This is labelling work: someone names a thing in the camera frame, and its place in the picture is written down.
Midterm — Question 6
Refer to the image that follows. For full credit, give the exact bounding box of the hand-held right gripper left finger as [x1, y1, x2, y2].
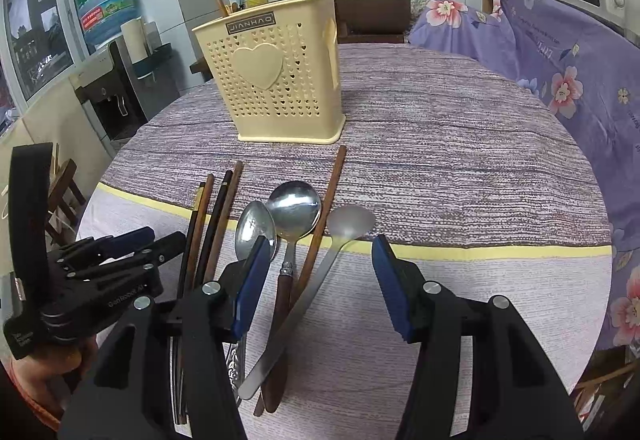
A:
[60, 235, 273, 440]

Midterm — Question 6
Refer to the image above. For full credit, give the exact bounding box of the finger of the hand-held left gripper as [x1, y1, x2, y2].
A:
[57, 226, 157, 267]
[65, 231, 187, 281]

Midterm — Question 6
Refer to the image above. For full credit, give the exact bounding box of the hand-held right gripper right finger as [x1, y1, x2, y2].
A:
[371, 234, 586, 440]

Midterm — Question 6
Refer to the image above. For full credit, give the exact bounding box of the dark brown wooden chopstick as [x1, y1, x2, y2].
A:
[175, 181, 207, 426]

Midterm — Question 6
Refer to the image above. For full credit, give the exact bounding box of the small patterned-handle steel spoon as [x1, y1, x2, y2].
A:
[225, 201, 278, 406]

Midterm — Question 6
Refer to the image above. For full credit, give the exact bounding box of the black chopstick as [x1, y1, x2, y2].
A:
[194, 170, 234, 288]

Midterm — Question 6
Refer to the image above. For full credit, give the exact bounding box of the matte grey metal spoon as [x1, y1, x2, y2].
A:
[237, 206, 377, 401]

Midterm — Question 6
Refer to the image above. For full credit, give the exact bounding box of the wooden-handle steel spoon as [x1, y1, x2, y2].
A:
[261, 181, 322, 413]

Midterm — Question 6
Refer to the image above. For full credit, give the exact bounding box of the cream plastic utensil holder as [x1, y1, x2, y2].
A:
[192, 0, 347, 143]

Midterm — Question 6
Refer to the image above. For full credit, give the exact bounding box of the person's left hand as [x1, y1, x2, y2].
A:
[14, 334, 99, 422]

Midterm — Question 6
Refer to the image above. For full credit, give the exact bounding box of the wooden chair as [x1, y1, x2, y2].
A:
[45, 157, 86, 245]

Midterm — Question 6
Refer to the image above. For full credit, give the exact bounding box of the water dispenser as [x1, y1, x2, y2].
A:
[70, 37, 173, 155]

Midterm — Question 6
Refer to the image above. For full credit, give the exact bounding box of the white cup stack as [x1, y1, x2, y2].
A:
[120, 18, 151, 58]

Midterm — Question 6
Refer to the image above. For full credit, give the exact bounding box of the wooden stool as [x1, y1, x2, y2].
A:
[570, 360, 628, 421]

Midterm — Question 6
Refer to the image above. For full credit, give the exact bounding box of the window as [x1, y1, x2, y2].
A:
[0, 0, 76, 105]

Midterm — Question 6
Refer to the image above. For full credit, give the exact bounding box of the brown wooden cabinet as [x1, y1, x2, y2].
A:
[335, 0, 412, 44]

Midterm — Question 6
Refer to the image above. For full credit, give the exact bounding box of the purple floral blanket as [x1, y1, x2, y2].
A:
[407, 0, 640, 351]

